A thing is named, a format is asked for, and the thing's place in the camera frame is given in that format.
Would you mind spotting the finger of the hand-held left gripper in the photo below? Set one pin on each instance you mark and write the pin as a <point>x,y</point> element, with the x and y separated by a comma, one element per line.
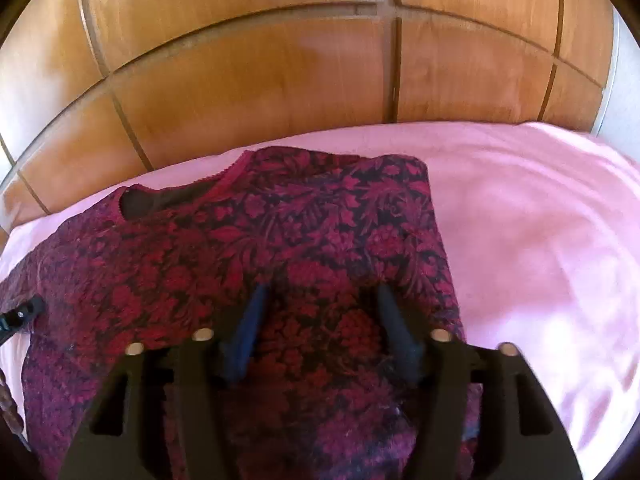
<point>22,314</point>

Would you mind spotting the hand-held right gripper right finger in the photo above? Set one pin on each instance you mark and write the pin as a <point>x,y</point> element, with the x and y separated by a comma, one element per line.
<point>396,321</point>

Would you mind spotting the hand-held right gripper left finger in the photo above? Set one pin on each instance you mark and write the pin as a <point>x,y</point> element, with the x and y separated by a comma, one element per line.
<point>250,321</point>

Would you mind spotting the red floral knit top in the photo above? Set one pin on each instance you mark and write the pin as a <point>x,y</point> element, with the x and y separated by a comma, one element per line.
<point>300,220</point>

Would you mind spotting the pink bed sheet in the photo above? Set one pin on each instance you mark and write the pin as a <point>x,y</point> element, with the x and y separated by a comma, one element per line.
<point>525,235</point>

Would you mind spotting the wooden panelled headboard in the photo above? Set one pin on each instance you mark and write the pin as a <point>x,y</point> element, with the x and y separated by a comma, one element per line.
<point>250,85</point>

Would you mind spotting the white wardrobe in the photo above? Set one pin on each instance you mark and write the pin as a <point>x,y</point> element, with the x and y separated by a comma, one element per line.
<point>617,90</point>

